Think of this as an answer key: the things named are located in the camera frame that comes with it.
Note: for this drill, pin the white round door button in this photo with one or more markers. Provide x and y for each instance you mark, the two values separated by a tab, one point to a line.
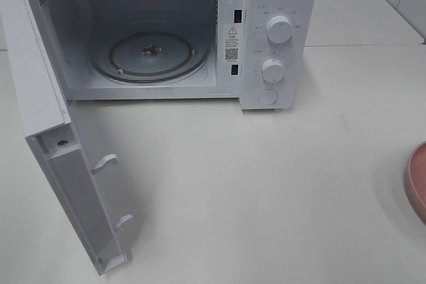
268	97

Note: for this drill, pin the white round knob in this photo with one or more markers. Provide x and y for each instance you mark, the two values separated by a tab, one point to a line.
279	28
273	70

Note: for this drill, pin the white microwave door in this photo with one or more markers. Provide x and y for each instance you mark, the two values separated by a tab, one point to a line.
51	134

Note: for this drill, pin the pink round plate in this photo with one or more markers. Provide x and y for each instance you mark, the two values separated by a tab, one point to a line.
414	181

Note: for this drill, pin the glass microwave turntable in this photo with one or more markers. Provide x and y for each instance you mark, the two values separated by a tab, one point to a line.
149	52

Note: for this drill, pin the white microwave oven body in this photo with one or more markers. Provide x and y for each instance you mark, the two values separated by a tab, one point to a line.
232	69

